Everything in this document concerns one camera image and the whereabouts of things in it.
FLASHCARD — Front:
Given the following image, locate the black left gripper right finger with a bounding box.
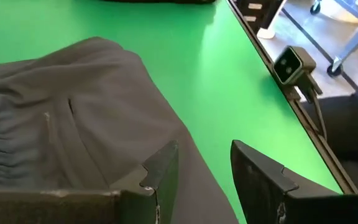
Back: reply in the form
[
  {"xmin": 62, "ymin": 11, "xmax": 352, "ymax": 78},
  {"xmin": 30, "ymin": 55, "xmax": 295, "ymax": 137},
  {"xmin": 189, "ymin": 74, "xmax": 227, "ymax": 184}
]
[{"xmin": 230, "ymin": 139, "xmax": 358, "ymax": 224}]

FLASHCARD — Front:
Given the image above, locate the small black camera box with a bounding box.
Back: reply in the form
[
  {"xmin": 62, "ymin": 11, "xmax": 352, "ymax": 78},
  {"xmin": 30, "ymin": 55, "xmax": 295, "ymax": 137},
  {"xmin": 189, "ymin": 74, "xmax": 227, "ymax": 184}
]
[{"xmin": 273, "ymin": 45, "xmax": 323, "ymax": 103}]

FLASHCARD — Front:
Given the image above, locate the person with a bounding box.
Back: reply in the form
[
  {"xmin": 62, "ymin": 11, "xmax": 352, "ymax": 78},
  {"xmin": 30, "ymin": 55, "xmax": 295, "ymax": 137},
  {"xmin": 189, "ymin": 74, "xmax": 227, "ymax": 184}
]
[{"xmin": 301, "ymin": 76, "xmax": 358, "ymax": 194}]

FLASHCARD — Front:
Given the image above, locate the grey wheeled chair base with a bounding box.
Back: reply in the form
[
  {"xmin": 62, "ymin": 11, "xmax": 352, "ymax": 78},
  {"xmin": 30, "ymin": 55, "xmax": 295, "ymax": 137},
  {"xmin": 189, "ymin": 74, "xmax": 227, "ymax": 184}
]
[{"xmin": 309, "ymin": 0, "xmax": 358, "ymax": 78}]

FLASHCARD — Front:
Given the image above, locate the black labelled equipment stand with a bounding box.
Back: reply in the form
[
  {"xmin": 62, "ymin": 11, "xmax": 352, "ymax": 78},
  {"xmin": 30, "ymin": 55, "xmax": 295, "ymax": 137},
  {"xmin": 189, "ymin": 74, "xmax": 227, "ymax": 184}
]
[{"xmin": 237, "ymin": 0, "xmax": 287, "ymax": 35}]

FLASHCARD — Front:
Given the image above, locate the black chair caster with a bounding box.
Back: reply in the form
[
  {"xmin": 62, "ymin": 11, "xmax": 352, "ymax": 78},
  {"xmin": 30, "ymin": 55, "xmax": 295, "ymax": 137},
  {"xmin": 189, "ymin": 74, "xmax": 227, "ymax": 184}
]
[
  {"xmin": 326, "ymin": 63, "xmax": 344, "ymax": 78},
  {"xmin": 309, "ymin": 1, "xmax": 322, "ymax": 16}
]

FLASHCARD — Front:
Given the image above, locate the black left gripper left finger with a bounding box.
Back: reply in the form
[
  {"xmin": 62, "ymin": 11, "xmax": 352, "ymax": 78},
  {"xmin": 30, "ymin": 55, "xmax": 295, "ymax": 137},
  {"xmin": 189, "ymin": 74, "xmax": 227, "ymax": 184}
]
[{"xmin": 0, "ymin": 140, "xmax": 179, "ymax": 224}]

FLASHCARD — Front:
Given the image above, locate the black buttoned garment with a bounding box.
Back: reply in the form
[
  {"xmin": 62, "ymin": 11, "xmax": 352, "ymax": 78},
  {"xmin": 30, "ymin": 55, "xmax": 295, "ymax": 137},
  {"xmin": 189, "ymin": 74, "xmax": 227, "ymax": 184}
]
[{"xmin": 0, "ymin": 36, "xmax": 239, "ymax": 224}]

